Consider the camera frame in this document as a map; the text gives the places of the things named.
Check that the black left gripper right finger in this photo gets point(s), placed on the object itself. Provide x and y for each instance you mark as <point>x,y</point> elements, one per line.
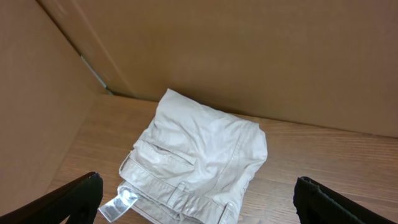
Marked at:
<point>317,204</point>

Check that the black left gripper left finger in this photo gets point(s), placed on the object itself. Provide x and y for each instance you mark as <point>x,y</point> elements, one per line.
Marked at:
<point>75,202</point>

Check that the beige khaki shorts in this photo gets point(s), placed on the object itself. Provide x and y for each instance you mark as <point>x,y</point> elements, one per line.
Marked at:
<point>192,164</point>

